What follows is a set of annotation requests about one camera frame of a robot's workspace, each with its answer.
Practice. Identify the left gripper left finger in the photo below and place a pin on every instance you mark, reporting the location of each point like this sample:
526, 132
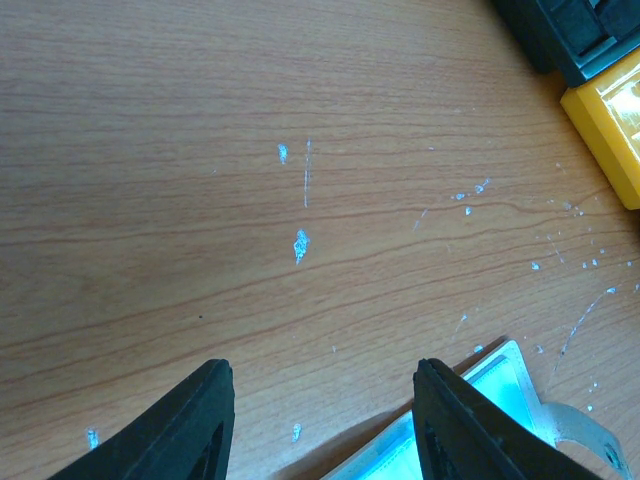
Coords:
186, 434

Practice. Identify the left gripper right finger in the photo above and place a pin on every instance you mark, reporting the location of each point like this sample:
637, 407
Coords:
461, 434

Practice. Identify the beige card holder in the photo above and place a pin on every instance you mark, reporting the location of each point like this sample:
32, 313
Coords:
502, 376

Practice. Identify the yellow bin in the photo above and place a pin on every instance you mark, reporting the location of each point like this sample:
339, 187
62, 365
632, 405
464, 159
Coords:
605, 112

